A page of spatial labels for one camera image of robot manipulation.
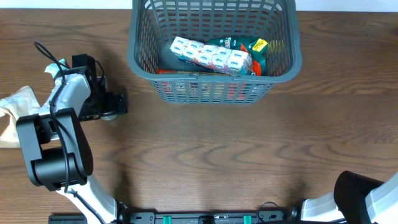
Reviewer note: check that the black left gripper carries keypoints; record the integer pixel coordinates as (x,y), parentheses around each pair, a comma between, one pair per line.
(109,104)

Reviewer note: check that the green lid glass jar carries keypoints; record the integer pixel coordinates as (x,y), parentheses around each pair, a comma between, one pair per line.
(110,117)

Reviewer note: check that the small white mint packet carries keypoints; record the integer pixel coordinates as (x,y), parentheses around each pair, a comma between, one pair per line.
(54,68)

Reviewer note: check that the blue Kleenex tissue pack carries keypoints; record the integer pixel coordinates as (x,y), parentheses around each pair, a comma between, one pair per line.
(214,57)

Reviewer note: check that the green coffee sachet bag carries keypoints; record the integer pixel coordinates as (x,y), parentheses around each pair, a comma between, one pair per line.
(256,47)

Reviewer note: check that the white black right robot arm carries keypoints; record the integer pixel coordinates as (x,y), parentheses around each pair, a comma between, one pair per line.
(356,199)

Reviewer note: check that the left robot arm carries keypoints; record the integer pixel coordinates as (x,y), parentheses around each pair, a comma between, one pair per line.
(54,147)

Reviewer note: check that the grey plastic slotted basket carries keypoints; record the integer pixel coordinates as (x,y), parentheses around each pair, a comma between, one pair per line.
(155,24)

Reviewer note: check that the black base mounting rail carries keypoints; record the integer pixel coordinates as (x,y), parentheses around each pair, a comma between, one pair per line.
(272,216)

